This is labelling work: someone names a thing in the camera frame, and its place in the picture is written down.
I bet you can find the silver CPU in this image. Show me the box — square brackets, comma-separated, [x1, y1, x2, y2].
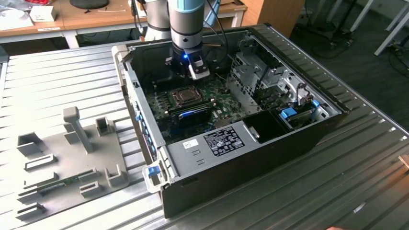
[178, 90, 200, 103]

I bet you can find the metal socket cover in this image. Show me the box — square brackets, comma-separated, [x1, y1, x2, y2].
[172, 86, 206, 106]

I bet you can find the CPU socket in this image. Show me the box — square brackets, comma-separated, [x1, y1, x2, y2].
[168, 85, 208, 108]

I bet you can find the metal drive cage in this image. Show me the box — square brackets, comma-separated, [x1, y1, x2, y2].
[227, 31, 291, 115]

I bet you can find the green motherboard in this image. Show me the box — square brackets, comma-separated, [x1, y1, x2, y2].
[144, 73, 246, 146]

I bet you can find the wooden desk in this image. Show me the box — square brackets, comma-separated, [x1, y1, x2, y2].
[0, 0, 79, 50]
[59, 0, 250, 50]

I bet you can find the wooden cabinet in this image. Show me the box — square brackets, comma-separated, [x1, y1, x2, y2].
[240, 0, 307, 39]

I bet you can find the black round object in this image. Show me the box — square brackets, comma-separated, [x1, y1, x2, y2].
[68, 0, 111, 10]

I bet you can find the grey power supply unit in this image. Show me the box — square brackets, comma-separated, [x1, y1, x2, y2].
[163, 119, 260, 179]

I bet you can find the hard disk in blue carrier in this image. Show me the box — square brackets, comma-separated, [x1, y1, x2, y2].
[278, 107, 323, 131]

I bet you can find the white cardboard box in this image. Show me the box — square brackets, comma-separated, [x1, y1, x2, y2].
[28, 5, 59, 23]

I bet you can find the black open PC case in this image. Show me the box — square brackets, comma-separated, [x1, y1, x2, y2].
[111, 23, 352, 219]

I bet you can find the grey parts rack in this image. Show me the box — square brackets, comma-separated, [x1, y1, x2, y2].
[15, 106, 131, 221]

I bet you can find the green RAM stick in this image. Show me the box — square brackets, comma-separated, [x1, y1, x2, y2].
[35, 174, 84, 194]

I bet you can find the white table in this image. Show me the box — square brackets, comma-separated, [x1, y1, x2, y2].
[373, 0, 409, 56]

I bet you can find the wooden block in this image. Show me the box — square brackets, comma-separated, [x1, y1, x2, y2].
[397, 154, 409, 173]

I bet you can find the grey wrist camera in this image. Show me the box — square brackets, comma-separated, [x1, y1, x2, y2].
[187, 54, 212, 81]

